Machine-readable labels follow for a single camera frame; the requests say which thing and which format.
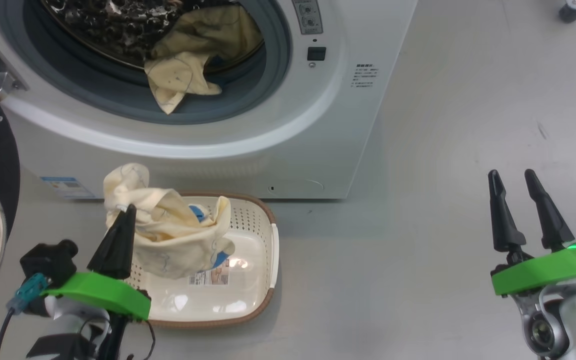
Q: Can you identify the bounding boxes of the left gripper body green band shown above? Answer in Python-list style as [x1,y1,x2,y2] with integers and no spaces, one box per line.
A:
[43,271,152,360]

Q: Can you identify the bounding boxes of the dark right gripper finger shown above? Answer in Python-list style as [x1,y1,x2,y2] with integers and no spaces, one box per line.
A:
[488,169,527,253]
[524,168,575,252]

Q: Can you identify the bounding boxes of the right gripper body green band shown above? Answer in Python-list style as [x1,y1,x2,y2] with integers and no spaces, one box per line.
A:
[490,244,576,316]

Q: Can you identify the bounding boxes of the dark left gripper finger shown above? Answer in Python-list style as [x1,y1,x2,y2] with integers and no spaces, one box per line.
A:
[113,206,137,280]
[87,205,130,278]

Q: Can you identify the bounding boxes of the pale yellow printed garment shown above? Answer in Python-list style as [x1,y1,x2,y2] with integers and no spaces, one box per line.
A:
[144,4,265,116]
[103,162,237,281]

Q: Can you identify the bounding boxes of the basket product label sticker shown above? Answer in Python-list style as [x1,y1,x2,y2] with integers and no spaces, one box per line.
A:
[188,264,232,287]

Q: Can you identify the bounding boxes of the cream basket with brown rim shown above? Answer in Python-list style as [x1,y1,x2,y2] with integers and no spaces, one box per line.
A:
[118,191,280,329]

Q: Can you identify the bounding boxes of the white front-load washing machine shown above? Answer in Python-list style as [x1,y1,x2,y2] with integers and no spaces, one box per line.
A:
[0,0,419,201]

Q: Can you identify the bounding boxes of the blue white energy label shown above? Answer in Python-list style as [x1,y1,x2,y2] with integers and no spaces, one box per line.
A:
[39,175,95,200]

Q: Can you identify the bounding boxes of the white filter cover panel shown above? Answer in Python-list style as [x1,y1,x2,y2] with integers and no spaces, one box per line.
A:
[267,178,325,197]

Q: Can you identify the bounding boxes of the small grey text label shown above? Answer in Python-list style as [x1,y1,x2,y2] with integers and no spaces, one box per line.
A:
[350,63,382,90]

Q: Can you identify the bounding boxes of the grey warning sticker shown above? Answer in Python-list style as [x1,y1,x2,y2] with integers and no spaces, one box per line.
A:
[291,0,324,36]

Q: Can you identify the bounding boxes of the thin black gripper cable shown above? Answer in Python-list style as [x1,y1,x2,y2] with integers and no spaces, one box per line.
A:
[118,317,157,360]

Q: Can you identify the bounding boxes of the left camera cable teal plug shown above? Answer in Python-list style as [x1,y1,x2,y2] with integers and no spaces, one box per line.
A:
[0,273,50,360]

